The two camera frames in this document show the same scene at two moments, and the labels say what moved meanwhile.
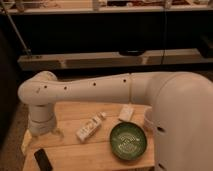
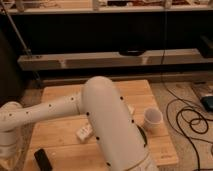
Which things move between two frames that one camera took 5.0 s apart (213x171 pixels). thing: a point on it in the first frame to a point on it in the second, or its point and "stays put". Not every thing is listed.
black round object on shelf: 132,52 stays put
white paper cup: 148,118 stays put
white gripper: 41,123 to 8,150
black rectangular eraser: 43,160 stays put
